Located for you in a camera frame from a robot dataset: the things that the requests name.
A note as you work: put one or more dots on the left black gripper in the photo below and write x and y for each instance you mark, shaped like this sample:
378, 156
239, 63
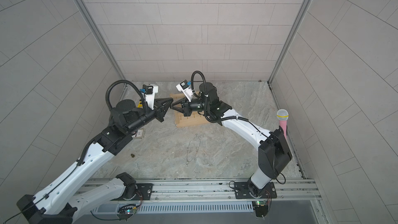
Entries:
162, 111

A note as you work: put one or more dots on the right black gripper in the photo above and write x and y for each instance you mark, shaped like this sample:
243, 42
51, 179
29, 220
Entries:
189, 108

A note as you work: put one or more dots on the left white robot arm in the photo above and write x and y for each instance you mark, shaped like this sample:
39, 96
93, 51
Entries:
57, 203

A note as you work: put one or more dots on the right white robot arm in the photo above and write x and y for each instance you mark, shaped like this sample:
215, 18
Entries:
273, 151

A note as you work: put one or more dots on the wooden jewelry display stand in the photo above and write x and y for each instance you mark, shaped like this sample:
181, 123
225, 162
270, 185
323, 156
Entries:
181, 121

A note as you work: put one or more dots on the small card box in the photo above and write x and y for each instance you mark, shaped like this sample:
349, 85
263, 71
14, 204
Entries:
139, 134

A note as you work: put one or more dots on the pink toy microphone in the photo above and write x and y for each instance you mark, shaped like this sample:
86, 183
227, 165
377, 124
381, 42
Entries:
283, 116

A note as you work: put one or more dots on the left green circuit board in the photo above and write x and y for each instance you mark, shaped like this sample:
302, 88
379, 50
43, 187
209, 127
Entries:
127, 211

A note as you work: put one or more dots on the green circuit board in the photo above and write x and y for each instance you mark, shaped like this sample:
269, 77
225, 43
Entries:
261, 208
127, 211

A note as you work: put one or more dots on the white ventilation grille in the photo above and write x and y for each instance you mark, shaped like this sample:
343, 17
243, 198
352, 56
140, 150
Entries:
196, 207

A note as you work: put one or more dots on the right green circuit board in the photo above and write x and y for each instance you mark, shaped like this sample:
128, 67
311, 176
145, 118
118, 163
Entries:
261, 208

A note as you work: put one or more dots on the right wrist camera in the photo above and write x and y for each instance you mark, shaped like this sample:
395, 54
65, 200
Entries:
185, 88

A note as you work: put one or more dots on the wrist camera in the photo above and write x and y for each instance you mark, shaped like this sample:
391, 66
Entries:
185, 88
149, 91

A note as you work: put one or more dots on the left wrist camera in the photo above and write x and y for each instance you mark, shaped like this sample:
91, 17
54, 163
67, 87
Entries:
149, 91

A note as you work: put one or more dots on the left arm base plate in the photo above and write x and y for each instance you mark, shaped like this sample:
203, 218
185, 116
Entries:
137, 192

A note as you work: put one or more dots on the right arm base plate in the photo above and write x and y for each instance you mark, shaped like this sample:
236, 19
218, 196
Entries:
247, 190

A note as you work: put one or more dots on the aluminium mounting rail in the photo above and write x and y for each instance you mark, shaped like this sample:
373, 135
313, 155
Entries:
220, 190

